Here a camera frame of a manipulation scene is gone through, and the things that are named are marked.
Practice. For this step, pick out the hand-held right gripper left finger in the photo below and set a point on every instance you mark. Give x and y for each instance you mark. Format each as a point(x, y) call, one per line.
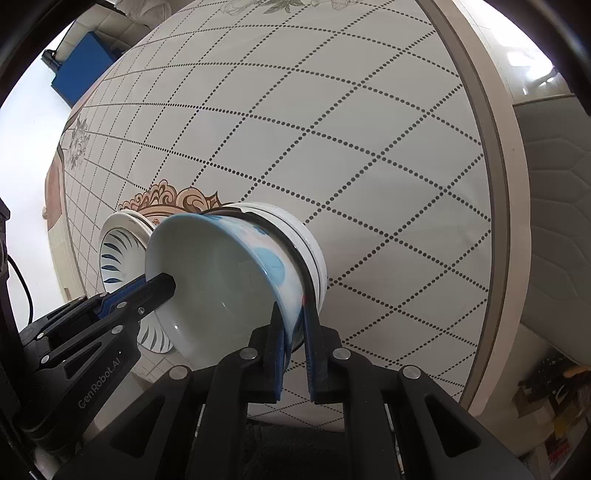
point(279, 364)

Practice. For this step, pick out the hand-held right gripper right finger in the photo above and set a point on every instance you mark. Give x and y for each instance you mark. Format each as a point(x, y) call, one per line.
point(309, 364)

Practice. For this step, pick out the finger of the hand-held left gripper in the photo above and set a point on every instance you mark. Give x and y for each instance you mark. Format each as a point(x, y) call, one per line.
point(159, 288)
point(78, 314)

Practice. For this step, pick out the white plate blue leaf pattern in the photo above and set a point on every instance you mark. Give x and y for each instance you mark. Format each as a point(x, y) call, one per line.
point(121, 251)

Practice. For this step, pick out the white bowl light blue dots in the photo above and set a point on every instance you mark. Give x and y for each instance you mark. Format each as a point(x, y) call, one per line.
point(217, 286)

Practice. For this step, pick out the white bowl black rim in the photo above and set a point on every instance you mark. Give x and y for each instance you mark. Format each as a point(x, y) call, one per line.
point(302, 272)

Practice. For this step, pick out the floral checked tablecloth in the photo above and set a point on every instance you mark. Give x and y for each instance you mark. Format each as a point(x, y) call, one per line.
point(323, 138)

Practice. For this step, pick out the blue box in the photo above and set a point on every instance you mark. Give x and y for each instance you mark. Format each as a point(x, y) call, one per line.
point(85, 64)

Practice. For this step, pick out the dark cluttered shelf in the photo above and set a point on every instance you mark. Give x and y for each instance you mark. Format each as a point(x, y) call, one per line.
point(556, 397)

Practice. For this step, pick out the grey quilted chair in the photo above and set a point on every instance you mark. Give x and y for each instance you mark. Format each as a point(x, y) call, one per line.
point(554, 207)
point(147, 21)

